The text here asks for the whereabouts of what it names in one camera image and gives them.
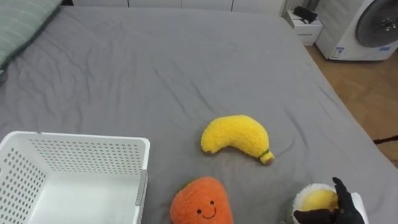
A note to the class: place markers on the black tripod leg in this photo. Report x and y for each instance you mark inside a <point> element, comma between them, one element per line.
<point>387,140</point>

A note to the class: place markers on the orange smiling fruit soft toy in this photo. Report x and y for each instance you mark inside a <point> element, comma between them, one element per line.
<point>199,202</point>

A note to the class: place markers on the yellow banana soft toy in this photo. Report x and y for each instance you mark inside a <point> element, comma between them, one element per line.
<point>236,133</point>

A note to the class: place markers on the white perforated plastic basket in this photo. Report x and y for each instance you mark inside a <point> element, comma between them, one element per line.
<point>77,199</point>

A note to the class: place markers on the white wardrobe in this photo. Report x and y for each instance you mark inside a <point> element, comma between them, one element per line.
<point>155,2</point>

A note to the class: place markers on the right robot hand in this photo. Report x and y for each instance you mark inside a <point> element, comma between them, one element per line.
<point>345,211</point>

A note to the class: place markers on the white cardboard box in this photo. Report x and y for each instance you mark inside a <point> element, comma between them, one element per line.
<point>308,31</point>

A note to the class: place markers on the green striped pillow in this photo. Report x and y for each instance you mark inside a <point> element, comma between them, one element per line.
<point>18,25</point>

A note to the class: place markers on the grey bed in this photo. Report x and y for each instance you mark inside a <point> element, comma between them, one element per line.
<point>155,62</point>

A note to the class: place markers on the green avocado soft toy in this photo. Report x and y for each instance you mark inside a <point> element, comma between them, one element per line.
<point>317,199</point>

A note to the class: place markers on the white washing machine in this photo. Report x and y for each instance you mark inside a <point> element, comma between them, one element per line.
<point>342,31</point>

